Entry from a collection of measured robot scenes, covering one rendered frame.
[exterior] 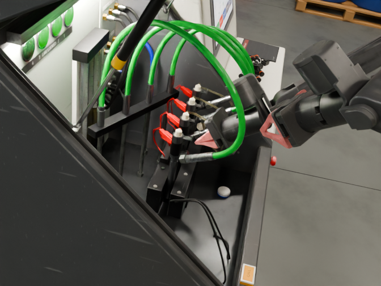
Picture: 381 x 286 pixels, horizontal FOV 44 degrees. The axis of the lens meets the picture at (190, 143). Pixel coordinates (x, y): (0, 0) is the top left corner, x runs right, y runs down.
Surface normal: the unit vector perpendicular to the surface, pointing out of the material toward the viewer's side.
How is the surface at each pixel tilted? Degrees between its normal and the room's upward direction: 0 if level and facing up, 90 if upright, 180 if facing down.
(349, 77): 51
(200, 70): 90
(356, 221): 0
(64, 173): 90
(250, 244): 0
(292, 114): 46
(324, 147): 0
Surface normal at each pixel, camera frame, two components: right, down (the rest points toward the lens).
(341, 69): 0.31, -0.10
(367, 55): -0.12, 0.22
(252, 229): 0.15, -0.80
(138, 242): -0.21, 0.55
